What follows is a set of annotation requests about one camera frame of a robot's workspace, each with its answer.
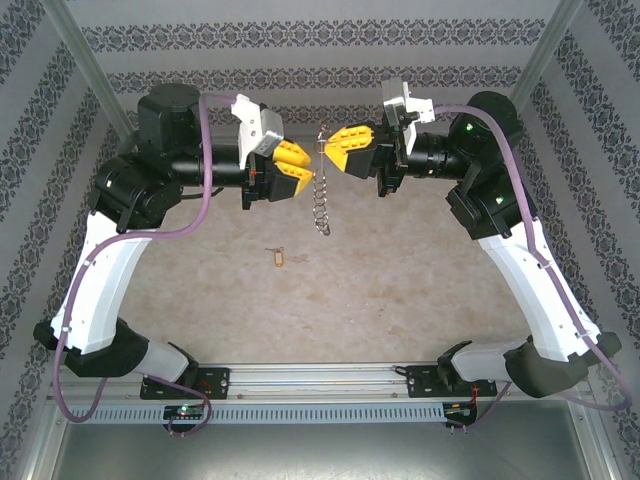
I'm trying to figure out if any metal keyring holder with rings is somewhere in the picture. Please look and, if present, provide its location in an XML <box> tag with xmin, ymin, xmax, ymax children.
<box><xmin>310</xmin><ymin>124</ymin><xmax>332</xmax><ymax>236</ymax></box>

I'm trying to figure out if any grey sheet metal panel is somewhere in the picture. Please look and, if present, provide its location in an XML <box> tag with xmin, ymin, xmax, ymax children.
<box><xmin>29</xmin><ymin>399</ymin><xmax>619</xmax><ymax>480</ymax></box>

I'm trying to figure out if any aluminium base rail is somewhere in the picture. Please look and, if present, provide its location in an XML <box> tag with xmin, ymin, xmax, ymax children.
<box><xmin>49</xmin><ymin>363</ymin><xmax>586</xmax><ymax>401</ymax></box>

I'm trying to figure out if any aluminium frame rail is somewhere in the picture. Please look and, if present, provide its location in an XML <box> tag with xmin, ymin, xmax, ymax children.
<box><xmin>207</xmin><ymin>130</ymin><xmax>386</xmax><ymax>147</ymax></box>

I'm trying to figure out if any aluminium corner post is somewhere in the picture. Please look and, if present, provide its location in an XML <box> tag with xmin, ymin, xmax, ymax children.
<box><xmin>39</xmin><ymin>0</ymin><xmax>144</xmax><ymax>151</ymax></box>
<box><xmin>487</xmin><ymin>0</ymin><xmax>585</xmax><ymax>149</ymax></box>

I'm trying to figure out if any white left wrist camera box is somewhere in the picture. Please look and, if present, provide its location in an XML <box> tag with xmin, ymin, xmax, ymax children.
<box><xmin>233</xmin><ymin>93</ymin><xmax>285</xmax><ymax>171</ymax></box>

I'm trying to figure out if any white slotted cable duct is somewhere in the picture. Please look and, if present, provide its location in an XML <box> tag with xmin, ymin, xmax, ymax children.
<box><xmin>67</xmin><ymin>403</ymin><xmax>447</xmax><ymax>425</ymax></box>

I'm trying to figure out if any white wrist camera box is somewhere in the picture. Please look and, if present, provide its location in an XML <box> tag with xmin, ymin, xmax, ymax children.
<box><xmin>233</xmin><ymin>93</ymin><xmax>285</xmax><ymax>171</ymax></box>
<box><xmin>380</xmin><ymin>78</ymin><xmax>437</xmax><ymax>157</ymax></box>

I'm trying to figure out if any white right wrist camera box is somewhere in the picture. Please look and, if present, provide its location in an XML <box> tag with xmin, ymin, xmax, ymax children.
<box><xmin>380</xmin><ymin>78</ymin><xmax>437</xmax><ymax>157</ymax></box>

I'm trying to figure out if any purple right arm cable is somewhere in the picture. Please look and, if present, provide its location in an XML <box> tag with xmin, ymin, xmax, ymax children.
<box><xmin>433</xmin><ymin>103</ymin><xmax>634</xmax><ymax>432</ymax></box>

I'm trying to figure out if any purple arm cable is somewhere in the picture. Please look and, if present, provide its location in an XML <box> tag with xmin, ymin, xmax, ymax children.
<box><xmin>433</xmin><ymin>103</ymin><xmax>634</xmax><ymax>432</ymax></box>
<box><xmin>52</xmin><ymin>92</ymin><xmax>239</xmax><ymax>437</ymax></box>

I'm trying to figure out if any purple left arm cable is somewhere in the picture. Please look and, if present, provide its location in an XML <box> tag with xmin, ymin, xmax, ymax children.
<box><xmin>52</xmin><ymin>92</ymin><xmax>239</xmax><ymax>437</ymax></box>

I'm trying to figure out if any thin black cable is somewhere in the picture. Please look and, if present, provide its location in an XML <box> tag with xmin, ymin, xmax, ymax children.
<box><xmin>179</xmin><ymin>185</ymin><xmax>224</xmax><ymax>201</ymax></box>

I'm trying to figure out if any black mounting plate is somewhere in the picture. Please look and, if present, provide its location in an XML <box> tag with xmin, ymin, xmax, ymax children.
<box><xmin>139</xmin><ymin>367</ymin><xmax>232</xmax><ymax>401</ymax></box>
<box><xmin>405</xmin><ymin>364</ymin><xmax>499</xmax><ymax>400</ymax></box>

